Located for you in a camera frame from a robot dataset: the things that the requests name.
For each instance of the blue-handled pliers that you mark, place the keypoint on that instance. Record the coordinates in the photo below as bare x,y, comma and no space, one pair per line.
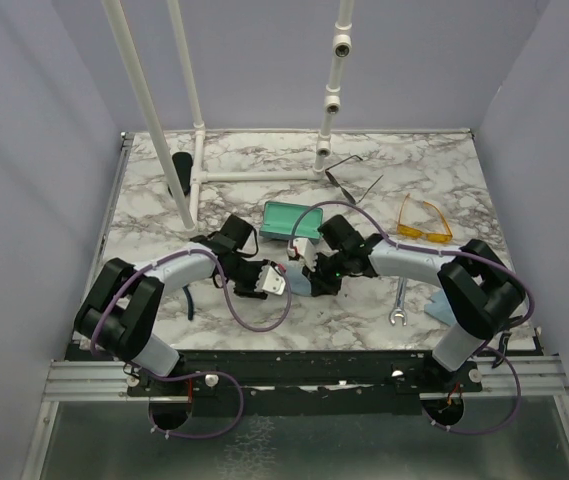
190,307

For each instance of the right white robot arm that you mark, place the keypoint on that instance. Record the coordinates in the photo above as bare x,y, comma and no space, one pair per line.
481,291

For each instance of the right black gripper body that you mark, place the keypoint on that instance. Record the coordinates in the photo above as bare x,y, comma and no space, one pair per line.
342,256

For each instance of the silver wrench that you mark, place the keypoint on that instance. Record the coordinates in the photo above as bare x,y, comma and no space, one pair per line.
399,315

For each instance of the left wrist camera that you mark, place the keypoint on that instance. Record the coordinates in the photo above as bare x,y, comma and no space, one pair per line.
271,279

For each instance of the black clamp tool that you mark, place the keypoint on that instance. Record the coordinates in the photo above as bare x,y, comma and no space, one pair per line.
503,344

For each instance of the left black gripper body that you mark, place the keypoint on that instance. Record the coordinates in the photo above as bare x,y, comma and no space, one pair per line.
245,273

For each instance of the blue-grey glasses case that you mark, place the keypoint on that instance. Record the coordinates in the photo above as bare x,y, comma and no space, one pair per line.
280,217

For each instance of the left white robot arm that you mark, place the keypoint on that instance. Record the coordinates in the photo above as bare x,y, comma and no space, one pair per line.
120,309

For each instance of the black cylinder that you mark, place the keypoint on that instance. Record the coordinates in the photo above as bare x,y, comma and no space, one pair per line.
183,163

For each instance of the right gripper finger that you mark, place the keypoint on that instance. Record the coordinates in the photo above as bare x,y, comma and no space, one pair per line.
309,274
326,278

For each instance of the aluminium extrusion rail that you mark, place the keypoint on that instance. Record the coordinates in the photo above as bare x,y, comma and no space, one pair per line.
85,381

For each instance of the blue cleaning cloth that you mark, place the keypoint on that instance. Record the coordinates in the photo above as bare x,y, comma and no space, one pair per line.
300,285

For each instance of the orange sunglasses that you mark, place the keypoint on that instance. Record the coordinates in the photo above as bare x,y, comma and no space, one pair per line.
409,231

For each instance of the crumpled blue cloth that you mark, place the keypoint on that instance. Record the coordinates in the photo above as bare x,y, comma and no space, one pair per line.
439,309

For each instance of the white PVC pipe frame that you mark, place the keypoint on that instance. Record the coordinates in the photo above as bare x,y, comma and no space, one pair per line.
188,205

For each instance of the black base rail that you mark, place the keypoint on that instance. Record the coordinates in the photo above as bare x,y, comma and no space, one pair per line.
208,383

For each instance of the black wire-frame sunglasses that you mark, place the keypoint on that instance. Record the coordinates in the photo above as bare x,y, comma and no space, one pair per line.
335,183

